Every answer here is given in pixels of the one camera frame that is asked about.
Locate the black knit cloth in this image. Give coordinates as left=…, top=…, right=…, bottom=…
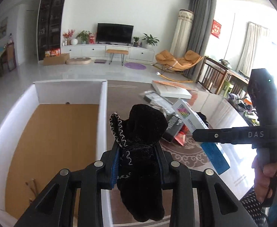
left=109, top=104, right=168, bottom=222

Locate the right hand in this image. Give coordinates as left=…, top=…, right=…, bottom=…
left=252, top=156, right=277, bottom=203

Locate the white colourful keyboard box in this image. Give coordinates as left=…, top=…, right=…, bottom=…
left=172, top=98, right=230, bottom=175

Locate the white cardboard storage box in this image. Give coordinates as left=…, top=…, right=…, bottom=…
left=0, top=79, right=108, bottom=226

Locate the wooden dining chair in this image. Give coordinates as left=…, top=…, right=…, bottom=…
left=196, top=56, right=229, bottom=94

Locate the large white flat box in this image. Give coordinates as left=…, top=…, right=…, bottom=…
left=151, top=81, right=192, bottom=99

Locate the red window decoration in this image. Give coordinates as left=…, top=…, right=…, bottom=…
left=211, top=20, right=221, bottom=38

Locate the clear bagged tablet case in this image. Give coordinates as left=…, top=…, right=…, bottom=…
left=140, top=90, right=175, bottom=116

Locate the orange rocking lounge chair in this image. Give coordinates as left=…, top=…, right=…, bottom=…
left=155, top=50, right=203, bottom=71

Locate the cylindrical white air conditioner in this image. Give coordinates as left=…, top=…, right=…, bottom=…
left=170, top=9, right=194, bottom=58

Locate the grey curtain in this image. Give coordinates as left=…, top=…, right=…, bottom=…
left=185, top=0, right=214, bottom=60

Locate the beige oval floor cushion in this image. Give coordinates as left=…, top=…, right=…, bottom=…
left=66, top=58, right=92, bottom=65

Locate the brown cardboard box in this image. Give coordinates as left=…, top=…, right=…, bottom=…
left=43, top=53, right=70, bottom=66

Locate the purple round mat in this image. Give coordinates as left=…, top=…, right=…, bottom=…
left=125, top=63, right=147, bottom=70

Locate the green potted plant right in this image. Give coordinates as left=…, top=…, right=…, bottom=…
left=143, top=33, right=159, bottom=49

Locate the green potted plant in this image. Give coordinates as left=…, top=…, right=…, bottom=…
left=76, top=30, right=90, bottom=44
left=143, top=33, right=159, bottom=49

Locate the white tv cabinet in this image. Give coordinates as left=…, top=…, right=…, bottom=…
left=61, top=44, right=155, bottom=63

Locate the small wooden bench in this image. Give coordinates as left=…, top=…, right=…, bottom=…
left=106, top=49, right=129, bottom=66

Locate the red flowers white vase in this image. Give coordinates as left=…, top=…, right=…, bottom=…
left=63, top=29, right=78, bottom=45

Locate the green potted plant left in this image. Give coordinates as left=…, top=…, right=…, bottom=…
left=76, top=30, right=90, bottom=44

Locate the black flat television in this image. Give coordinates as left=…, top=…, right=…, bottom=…
left=96, top=23, right=134, bottom=44

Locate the dark glass display cabinet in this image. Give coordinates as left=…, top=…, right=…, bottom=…
left=37, top=0, right=64, bottom=61

